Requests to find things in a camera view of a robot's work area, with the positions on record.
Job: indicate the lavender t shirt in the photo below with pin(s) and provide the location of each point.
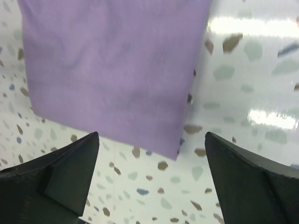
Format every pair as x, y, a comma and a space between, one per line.
123, 68

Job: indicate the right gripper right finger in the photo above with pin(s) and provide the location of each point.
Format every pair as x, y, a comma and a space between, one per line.
252, 189

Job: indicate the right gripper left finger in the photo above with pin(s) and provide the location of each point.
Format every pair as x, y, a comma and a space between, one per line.
51, 189

